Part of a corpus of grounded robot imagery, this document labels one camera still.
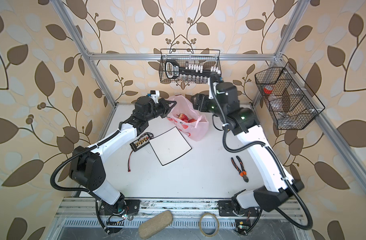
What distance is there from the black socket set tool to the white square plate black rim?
0.36 m

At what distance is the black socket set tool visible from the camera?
32.8 inches

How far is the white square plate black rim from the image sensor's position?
930 millimetres
